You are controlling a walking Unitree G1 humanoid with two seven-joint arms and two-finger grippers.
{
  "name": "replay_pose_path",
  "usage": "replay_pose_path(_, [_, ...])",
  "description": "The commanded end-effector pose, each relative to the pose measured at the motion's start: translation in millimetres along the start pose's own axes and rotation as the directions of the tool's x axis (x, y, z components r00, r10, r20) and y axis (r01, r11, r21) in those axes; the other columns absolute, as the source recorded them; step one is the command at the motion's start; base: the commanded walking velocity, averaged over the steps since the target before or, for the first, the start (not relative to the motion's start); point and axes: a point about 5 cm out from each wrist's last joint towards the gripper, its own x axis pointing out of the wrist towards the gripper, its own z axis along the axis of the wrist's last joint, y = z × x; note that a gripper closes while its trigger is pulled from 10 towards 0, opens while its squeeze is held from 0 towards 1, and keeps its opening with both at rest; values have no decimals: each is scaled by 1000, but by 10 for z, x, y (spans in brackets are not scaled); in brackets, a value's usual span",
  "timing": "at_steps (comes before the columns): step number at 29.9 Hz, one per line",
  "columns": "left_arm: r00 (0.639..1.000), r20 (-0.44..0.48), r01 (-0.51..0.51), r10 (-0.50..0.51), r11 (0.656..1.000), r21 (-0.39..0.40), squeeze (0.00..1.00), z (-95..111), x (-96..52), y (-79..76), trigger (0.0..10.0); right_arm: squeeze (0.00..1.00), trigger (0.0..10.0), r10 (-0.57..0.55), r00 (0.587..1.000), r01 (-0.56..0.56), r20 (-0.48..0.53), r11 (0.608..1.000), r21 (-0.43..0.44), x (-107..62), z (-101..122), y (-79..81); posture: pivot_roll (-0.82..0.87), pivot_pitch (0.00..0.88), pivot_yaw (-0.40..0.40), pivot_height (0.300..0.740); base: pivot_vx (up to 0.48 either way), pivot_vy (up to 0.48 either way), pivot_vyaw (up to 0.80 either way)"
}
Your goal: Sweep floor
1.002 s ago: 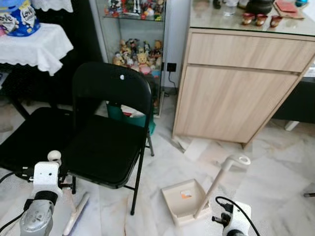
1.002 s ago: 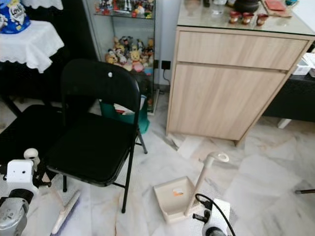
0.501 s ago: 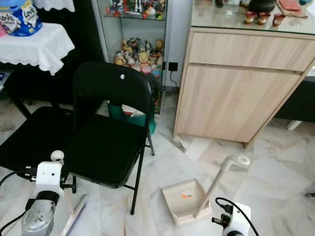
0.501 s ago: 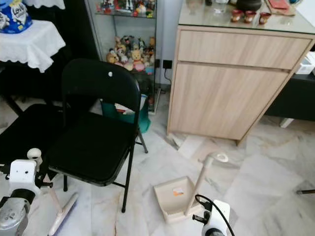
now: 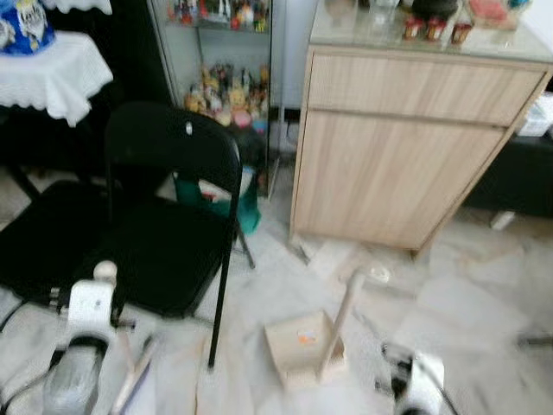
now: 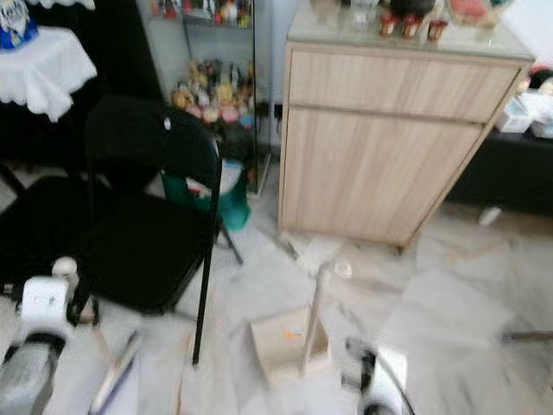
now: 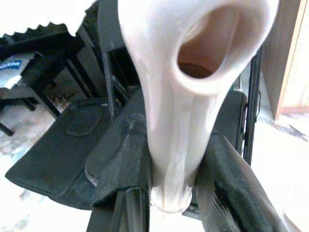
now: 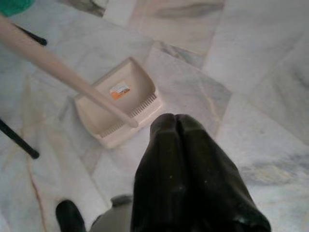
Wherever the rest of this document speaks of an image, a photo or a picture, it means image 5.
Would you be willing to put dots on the white lace tablecloth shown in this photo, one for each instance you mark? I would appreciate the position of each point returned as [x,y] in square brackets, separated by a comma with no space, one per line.
[52,78]

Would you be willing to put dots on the white paper stack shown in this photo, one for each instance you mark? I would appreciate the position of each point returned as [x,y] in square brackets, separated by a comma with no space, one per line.
[537,114]

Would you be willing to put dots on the beige broom with purple bristles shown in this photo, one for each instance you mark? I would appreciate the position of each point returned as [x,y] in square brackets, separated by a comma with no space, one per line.
[105,271]

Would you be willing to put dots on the blue printed bag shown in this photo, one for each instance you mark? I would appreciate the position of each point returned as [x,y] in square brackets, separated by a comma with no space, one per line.
[24,30]

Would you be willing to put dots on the teal shopping bag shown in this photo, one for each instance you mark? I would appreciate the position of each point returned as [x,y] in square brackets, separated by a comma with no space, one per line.
[246,212]

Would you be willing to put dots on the light wood drawer cabinet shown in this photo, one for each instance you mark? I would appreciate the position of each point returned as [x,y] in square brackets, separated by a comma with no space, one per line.
[397,156]

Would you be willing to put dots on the black round pot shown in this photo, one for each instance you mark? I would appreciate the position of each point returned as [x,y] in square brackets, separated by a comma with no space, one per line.
[434,7]

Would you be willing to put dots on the small dark red jar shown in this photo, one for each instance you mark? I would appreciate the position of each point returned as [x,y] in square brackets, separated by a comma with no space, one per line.
[460,33]
[435,29]
[413,28]

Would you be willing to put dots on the glass figurine display cabinet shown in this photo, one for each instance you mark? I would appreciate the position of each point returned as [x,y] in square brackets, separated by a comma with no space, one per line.
[225,95]

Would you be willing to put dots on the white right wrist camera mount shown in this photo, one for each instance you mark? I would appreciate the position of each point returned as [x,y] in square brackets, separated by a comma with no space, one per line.
[425,385]

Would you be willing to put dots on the black low bench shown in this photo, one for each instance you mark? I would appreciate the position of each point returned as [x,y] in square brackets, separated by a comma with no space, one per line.
[518,177]

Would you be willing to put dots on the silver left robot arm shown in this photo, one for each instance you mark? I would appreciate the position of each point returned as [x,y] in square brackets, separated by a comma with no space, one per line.
[73,380]

